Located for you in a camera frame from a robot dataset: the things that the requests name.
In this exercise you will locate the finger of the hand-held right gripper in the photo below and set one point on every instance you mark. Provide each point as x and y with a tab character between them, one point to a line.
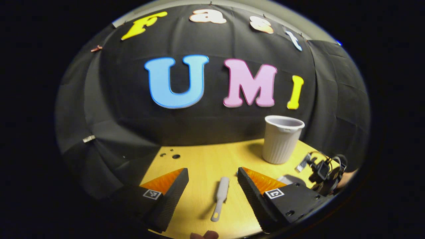
303	162

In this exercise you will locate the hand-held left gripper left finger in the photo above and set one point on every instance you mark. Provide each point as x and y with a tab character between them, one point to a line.
172	199

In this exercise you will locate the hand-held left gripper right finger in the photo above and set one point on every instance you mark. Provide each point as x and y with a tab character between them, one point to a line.
254	199

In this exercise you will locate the grey dustpan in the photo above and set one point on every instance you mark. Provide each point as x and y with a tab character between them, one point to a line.
288	179

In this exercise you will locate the grey ribbed garbage bin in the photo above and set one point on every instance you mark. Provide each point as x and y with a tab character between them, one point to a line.
282	146

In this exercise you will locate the small grey broom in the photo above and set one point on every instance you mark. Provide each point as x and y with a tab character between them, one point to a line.
222	191

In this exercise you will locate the black backdrop cloth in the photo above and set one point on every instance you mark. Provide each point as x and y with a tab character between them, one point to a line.
132	126

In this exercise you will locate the silver cloth clip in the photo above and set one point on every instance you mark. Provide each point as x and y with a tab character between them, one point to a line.
88	138

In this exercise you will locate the orange cloth clip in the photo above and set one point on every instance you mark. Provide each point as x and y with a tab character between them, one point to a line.
96	48

